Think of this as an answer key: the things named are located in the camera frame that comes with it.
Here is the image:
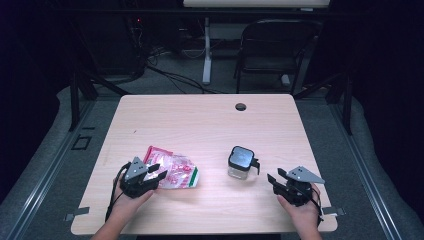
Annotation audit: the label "red and white plastic bag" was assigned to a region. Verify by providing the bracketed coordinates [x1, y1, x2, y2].
[143, 145, 200, 190]

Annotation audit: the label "hand-held gripper black cable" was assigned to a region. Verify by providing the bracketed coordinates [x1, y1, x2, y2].
[311, 189, 325, 227]
[104, 162, 132, 223]

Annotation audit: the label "black metal stand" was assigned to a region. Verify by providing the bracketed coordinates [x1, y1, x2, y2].
[68, 19, 131, 132]
[293, 71, 354, 136]

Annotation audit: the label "left hand-held gripper black cable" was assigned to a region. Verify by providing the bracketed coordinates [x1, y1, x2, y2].
[104, 162, 132, 223]

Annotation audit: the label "white desk leg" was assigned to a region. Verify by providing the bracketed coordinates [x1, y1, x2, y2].
[202, 16, 213, 85]

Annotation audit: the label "grey tape piece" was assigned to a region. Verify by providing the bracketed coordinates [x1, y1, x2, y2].
[321, 205, 347, 217]
[64, 206, 91, 223]

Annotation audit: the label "black floor cables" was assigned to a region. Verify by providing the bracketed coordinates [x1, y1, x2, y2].
[146, 63, 228, 95]

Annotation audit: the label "right hand-held gripper black cable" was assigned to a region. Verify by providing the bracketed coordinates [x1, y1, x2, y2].
[311, 189, 325, 227]

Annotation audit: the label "black equipment cabinet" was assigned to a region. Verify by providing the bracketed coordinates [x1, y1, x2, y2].
[96, 13, 148, 76]

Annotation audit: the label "person's left hand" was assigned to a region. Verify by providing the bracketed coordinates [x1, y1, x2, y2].
[109, 173, 156, 218]

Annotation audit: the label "aluminium floor rail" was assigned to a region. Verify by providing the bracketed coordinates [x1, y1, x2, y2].
[329, 101, 403, 240]
[6, 99, 98, 240]

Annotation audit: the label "black folding chair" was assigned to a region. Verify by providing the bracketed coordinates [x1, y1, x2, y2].
[233, 18, 323, 96]

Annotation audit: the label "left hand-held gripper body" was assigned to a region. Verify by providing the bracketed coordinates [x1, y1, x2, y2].
[119, 156, 158, 200]

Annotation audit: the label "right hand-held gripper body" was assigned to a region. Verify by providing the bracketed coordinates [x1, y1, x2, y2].
[272, 165, 326, 207]

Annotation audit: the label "person's right hand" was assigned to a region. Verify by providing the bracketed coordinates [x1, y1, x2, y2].
[276, 183, 324, 232]

